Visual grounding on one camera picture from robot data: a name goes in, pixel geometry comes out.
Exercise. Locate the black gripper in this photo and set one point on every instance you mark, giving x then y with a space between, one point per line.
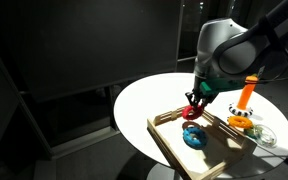
197 95

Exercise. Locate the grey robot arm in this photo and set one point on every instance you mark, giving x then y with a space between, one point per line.
228 53

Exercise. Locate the wooden slatted crate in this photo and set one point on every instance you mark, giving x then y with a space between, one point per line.
199 149

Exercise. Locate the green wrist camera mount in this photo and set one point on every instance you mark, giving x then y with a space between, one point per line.
223 85

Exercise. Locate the orange stacking post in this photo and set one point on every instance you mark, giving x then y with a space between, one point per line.
250 84

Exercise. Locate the white table pedestal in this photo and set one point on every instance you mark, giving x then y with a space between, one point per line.
161 172

